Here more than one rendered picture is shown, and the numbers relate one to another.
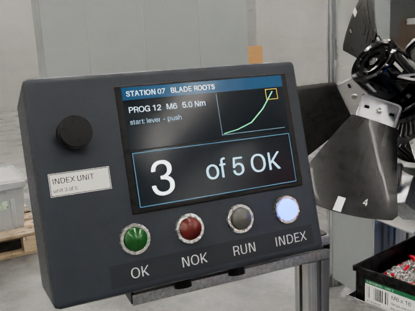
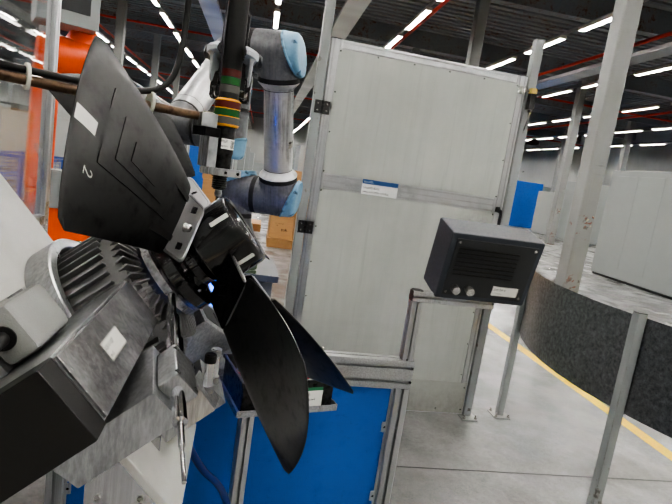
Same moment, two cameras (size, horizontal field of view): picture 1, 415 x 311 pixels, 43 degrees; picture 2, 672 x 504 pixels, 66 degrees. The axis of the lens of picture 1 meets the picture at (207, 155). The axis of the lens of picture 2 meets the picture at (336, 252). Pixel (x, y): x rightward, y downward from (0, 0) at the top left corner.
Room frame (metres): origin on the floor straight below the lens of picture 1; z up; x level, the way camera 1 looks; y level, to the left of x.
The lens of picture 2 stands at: (1.94, -0.07, 1.33)
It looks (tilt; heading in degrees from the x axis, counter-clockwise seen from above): 9 degrees down; 192
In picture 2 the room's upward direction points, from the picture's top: 8 degrees clockwise
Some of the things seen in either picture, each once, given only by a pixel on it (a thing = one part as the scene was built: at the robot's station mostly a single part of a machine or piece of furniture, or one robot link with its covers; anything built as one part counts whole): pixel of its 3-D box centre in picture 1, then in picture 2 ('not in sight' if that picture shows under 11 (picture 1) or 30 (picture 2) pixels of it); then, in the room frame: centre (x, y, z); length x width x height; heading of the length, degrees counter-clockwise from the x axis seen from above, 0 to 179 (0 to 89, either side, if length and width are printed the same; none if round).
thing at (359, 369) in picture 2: not in sight; (245, 360); (0.74, -0.51, 0.82); 0.90 x 0.04 x 0.08; 113
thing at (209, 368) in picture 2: not in sight; (209, 372); (1.22, -0.40, 0.99); 0.02 x 0.02 x 0.06
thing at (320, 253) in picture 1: (232, 262); (452, 298); (0.54, -0.02, 1.04); 0.24 x 0.03 x 0.03; 113
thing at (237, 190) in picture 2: not in sight; (238, 190); (0.42, -0.72, 1.23); 0.13 x 0.12 x 0.14; 94
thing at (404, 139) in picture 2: not in sight; (405, 225); (-0.91, -0.29, 1.10); 1.21 x 0.06 x 2.20; 113
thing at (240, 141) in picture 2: not in sight; (222, 132); (0.87, -0.58, 1.38); 0.11 x 0.08 x 0.11; 94
